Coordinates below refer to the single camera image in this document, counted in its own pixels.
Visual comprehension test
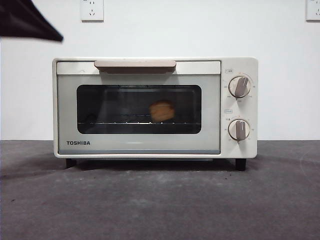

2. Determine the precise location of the golden brown bread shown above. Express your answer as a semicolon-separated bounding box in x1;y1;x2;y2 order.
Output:
148;99;176;124

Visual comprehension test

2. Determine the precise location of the cream Toshiba toaster oven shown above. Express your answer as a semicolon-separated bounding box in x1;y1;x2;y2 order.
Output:
51;56;259;171

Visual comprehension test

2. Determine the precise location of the cream and taupe oven knob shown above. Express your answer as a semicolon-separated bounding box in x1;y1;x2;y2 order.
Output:
228;75;252;99
227;118;251;142

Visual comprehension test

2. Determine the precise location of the white wall socket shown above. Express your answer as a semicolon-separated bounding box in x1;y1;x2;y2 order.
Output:
305;0;320;22
80;0;105;22

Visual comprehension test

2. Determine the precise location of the metal wire oven rack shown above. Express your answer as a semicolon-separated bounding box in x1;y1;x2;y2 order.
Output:
77;113;201;126

